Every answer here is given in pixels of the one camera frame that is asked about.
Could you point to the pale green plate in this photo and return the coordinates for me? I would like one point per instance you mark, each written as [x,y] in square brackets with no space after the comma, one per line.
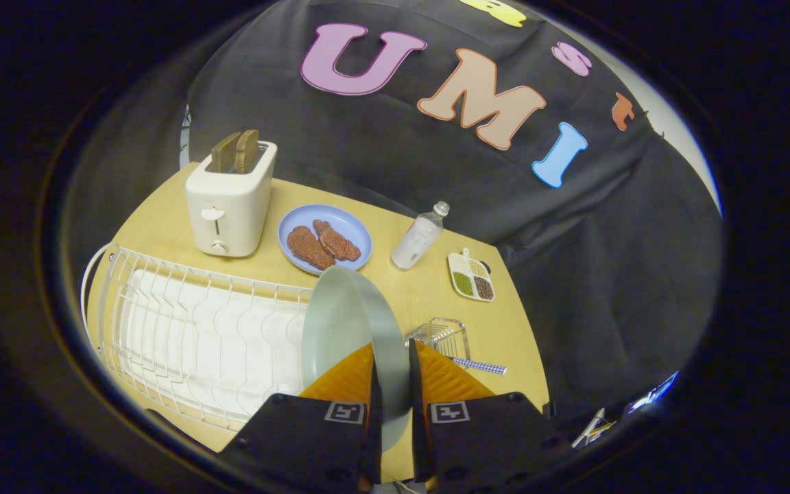
[347,322]

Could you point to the brown toast slice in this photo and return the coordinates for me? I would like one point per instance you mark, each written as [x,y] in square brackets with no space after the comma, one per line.
[225,152]
[246,149]

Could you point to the black backdrop cloth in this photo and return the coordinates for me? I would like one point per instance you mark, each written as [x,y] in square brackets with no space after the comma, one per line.
[436,171]

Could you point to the blue plate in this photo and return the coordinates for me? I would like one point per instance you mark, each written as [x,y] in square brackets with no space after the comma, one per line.
[325,239]

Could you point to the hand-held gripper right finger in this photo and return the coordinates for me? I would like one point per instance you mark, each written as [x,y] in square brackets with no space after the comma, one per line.
[417,412]

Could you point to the white divided bean dish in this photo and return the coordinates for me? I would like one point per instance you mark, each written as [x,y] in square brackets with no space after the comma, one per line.
[472,277]

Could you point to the white toaster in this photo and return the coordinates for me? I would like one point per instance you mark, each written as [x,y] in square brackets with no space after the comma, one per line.
[229,206]

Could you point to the brown meat patty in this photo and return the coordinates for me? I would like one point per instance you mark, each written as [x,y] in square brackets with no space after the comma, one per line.
[337,241]
[309,248]

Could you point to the clear plastic bottle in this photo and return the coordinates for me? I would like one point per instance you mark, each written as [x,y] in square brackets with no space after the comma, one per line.
[419,238]

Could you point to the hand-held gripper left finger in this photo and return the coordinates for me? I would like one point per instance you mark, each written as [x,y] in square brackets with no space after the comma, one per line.
[373,418]

